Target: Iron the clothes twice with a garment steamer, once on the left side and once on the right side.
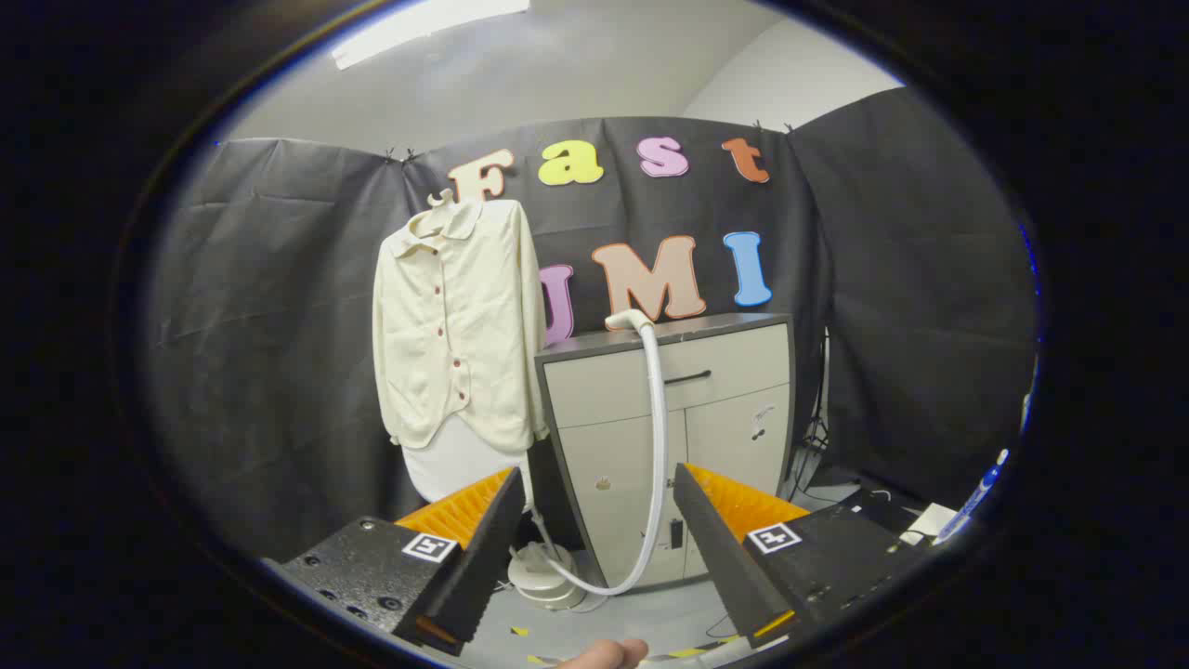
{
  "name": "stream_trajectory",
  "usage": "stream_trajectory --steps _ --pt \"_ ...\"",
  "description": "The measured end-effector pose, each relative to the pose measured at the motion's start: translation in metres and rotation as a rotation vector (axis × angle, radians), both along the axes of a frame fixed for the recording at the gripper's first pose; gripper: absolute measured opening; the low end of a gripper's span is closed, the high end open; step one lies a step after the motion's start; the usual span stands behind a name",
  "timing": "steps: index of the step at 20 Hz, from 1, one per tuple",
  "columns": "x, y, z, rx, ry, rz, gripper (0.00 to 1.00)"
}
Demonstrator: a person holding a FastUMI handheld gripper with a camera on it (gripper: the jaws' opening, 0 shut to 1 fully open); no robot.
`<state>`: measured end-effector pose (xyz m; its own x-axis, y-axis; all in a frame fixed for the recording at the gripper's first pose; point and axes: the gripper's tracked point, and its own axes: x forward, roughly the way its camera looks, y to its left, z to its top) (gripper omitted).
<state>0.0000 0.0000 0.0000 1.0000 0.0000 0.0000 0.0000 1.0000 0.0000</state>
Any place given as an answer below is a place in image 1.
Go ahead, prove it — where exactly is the cream button-up shirt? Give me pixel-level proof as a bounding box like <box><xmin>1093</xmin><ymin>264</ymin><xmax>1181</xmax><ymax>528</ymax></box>
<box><xmin>372</xmin><ymin>197</ymin><xmax>551</xmax><ymax>456</ymax></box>

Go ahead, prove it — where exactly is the grey cabinet with drawer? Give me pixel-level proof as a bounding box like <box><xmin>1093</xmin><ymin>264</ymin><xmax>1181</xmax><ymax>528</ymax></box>
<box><xmin>534</xmin><ymin>313</ymin><xmax>798</xmax><ymax>591</ymax></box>

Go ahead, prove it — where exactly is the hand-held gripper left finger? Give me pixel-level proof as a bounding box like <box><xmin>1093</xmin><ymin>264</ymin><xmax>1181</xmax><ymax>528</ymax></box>
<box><xmin>263</xmin><ymin>467</ymin><xmax>527</xmax><ymax>657</ymax></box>

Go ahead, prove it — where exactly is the white ironing board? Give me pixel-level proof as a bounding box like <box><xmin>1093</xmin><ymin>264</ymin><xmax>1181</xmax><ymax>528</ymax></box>
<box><xmin>401</xmin><ymin>413</ymin><xmax>532</xmax><ymax>507</ymax></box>

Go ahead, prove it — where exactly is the white steamer base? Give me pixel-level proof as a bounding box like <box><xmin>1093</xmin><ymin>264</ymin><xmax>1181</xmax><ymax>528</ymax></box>
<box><xmin>508</xmin><ymin>542</ymin><xmax>588</xmax><ymax>611</ymax></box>

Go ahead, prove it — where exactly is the white clothes hanger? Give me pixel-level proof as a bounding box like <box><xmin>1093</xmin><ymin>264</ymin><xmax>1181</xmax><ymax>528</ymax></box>
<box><xmin>409</xmin><ymin>189</ymin><xmax>465</xmax><ymax>238</ymax></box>

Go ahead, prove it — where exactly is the blue pen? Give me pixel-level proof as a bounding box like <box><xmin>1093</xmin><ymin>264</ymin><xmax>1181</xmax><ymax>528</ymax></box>
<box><xmin>934</xmin><ymin>449</ymin><xmax>1011</xmax><ymax>544</ymax></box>

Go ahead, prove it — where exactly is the white steamer hose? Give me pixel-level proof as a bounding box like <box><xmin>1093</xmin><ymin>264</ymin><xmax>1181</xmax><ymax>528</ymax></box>
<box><xmin>534</xmin><ymin>325</ymin><xmax>670</xmax><ymax>597</ymax></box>

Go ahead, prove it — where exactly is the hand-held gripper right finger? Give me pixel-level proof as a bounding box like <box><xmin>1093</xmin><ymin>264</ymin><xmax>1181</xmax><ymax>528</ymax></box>
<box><xmin>673</xmin><ymin>463</ymin><xmax>930</xmax><ymax>649</ymax></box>

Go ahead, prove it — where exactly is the black box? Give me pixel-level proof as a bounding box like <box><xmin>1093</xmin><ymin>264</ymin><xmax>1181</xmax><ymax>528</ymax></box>
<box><xmin>850</xmin><ymin>487</ymin><xmax>916</xmax><ymax>521</ymax></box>

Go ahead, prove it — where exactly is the bundle of cables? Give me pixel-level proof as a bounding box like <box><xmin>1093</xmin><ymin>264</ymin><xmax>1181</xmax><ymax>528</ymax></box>
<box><xmin>790</xmin><ymin>325</ymin><xmax>837</xmax><ymax>503</ymax></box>

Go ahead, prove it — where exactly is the white flat board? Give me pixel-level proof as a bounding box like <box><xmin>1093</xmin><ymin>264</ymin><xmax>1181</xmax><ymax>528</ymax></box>
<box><xmin>899</xmin><ymin>503</ymin><xmax>958</xmax><ymax>544</ymax></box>

